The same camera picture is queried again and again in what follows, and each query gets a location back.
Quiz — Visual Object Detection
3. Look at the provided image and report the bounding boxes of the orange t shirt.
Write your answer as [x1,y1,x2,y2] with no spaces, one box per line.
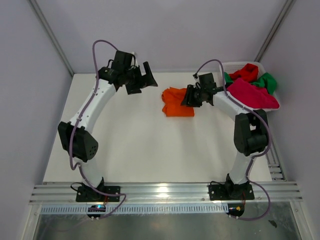
[161,87,195,117]

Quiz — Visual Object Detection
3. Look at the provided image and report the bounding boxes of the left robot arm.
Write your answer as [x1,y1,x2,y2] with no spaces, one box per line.
[57,50,158,202]

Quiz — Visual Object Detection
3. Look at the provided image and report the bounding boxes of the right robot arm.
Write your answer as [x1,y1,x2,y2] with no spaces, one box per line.
[193,73,271,201]

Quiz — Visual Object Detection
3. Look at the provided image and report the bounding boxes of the white plastic basket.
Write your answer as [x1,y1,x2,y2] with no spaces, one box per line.
[220,61,280,111]

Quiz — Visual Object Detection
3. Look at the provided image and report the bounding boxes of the magenta t shirt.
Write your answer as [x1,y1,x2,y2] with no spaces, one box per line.
[226,78,280,110]

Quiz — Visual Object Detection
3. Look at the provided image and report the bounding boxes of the red t shirt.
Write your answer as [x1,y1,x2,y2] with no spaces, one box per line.
[229,63,259,83]

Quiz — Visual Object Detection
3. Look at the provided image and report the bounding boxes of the green t shirt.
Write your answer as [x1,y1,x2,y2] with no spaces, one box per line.
[223,72,277,95]

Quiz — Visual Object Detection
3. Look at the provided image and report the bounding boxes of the right controller board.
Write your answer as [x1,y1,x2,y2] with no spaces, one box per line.
[226,203,245,218]

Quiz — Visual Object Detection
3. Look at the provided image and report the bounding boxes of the controller board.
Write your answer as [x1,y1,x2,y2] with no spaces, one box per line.
[226,203,245,218]
[86,204,106,219]

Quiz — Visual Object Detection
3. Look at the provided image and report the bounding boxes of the left controller board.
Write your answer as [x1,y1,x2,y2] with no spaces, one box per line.
[86,204,106,219]

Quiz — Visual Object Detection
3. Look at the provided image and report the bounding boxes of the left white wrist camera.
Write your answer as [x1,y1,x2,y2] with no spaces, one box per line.
[131,51,138,58]

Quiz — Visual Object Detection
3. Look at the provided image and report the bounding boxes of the left frame post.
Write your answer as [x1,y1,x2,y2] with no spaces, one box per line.
[27,0,75,77]

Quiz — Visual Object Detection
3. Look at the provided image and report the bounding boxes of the frame post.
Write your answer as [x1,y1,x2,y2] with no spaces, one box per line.
[254,0,296,62]
[27,0,75,77]

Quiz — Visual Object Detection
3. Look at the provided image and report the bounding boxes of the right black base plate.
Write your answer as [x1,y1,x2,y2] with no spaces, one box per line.
[208,181,255,201]

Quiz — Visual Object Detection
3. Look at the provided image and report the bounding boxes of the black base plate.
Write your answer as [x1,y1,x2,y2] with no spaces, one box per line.
[208,181,255,201]
[75,185,121,203]

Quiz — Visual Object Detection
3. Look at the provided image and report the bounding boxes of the white slotted cable duct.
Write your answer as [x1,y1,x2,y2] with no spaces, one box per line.
[40,203,228,215]

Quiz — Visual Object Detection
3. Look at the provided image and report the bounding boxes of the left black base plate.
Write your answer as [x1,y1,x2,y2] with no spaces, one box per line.
[75,185,121,203]

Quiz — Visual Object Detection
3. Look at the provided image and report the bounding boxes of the right frame post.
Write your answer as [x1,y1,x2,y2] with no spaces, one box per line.
[254,0,296,62]

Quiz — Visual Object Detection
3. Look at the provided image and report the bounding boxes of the aluminium front rail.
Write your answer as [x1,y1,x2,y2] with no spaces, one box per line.
[29,181,303,205]

